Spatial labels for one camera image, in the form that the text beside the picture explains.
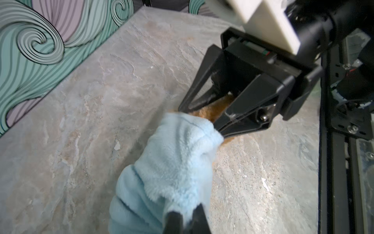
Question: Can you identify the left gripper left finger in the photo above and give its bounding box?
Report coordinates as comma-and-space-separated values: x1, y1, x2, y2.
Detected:
163, 212, 184, 234

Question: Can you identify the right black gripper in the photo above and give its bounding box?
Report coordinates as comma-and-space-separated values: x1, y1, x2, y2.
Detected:
178, 28, 321, 138

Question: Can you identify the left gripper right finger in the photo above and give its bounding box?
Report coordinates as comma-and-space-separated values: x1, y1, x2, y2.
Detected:
190, 204, 211, 234

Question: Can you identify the brown teddy bear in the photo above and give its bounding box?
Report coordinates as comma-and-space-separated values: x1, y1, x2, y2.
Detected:
172, 93, 237, 147

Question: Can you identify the light blue fleece hoodie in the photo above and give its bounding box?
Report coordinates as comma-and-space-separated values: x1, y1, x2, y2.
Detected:
108, 113, 224, 234

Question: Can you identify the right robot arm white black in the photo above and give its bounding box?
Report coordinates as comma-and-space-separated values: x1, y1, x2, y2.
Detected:
178, 1, 374, 138

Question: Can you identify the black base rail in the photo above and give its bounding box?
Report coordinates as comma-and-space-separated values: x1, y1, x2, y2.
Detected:
317, 43, 374, 234

